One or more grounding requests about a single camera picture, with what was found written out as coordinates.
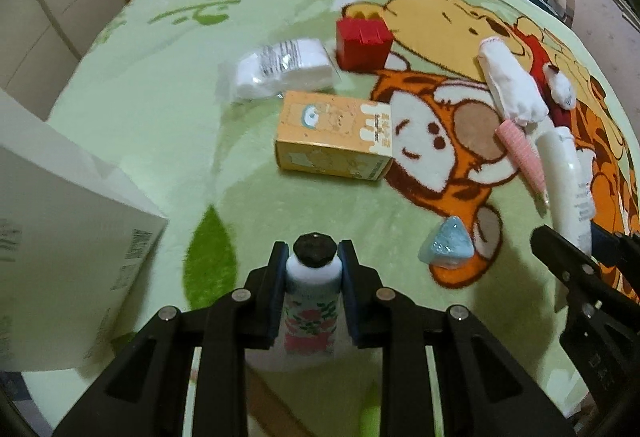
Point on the pink striped cone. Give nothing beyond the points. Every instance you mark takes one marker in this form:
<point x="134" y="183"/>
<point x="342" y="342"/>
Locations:
<point x="524" y="156"/>

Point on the white lotion tube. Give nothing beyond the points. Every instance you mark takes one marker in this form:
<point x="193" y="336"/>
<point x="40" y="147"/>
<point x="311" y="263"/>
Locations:
<point x="570" y="199"/>

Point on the white cotton pads plastic pack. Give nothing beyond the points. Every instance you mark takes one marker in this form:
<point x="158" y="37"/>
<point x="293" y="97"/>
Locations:
<point x="270" y="70"/>

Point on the white sock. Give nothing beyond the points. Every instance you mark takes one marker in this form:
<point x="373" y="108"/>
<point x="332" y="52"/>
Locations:
<point x="514" y="90"/>

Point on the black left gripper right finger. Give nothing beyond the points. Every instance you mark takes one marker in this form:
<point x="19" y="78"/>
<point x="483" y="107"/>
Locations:
<point x="441" y="367"/>

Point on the light blue triangular pouch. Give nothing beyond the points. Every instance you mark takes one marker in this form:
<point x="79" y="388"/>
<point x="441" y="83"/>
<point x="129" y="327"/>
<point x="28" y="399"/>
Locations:
<point x="448" y="246"/>

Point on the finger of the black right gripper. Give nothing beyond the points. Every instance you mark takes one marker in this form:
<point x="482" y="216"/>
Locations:
<point x="614" y="250"/>
<point x="579" y="273"/>

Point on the white plush cat toy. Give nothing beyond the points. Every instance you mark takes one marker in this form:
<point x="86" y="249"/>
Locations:
<point x="561" y="89"/>

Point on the orange cartoon tissue box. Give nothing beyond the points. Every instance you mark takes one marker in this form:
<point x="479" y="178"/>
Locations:
<point x="326" y="134"/>

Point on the green Winnie the Pooh blanket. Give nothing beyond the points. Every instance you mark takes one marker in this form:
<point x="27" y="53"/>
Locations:
<point x="144" y="98"/>

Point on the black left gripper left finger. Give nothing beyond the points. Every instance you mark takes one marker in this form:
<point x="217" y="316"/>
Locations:
<point x="143" y="391"/>

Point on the red toy box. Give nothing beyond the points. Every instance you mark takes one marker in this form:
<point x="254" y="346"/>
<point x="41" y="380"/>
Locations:
<point x="362" y="45"/>

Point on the floral white tube black cap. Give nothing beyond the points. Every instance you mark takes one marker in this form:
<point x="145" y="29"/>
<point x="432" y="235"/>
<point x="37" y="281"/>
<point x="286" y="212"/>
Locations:
<point x="313" y="275"/>

